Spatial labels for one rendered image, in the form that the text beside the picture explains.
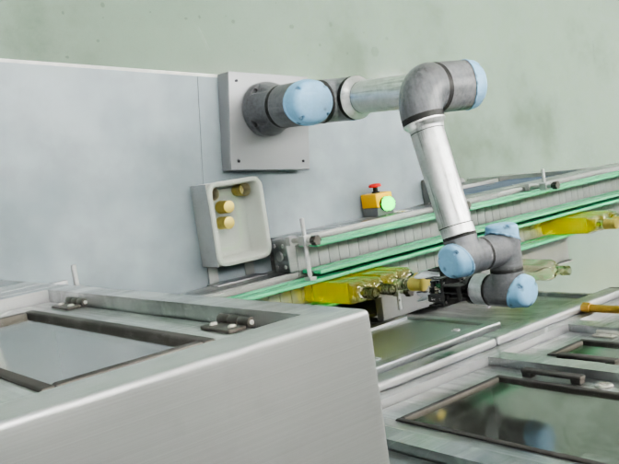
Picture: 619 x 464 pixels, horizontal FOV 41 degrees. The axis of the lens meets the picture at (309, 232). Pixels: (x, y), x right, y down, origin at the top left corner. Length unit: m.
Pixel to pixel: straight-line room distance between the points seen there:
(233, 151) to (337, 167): 0.41
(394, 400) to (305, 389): 1.07
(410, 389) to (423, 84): 0.66
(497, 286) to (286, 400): 1.26
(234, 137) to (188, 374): 1.67
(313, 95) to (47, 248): 0.76
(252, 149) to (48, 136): 0.56
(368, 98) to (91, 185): 0.73
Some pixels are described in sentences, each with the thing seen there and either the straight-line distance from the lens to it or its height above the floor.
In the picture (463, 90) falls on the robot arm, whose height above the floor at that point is 1.45.
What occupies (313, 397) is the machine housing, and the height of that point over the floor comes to 2.13.
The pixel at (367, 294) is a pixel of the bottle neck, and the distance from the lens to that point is 2.14.
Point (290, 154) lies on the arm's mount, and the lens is 2.40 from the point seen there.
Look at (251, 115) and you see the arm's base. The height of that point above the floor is 0.84.
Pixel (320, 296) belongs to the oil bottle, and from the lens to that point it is 2.27.
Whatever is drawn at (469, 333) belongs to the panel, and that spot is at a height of 1.32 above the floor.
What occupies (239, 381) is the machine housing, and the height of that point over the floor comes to 2.13.
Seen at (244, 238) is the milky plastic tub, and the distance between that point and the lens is 2.34.
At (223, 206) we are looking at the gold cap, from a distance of 2.25.
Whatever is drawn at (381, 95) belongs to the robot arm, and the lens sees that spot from 2.12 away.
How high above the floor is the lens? 2.71
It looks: 52 degrees down
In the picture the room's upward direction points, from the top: 88 degrees clockwise
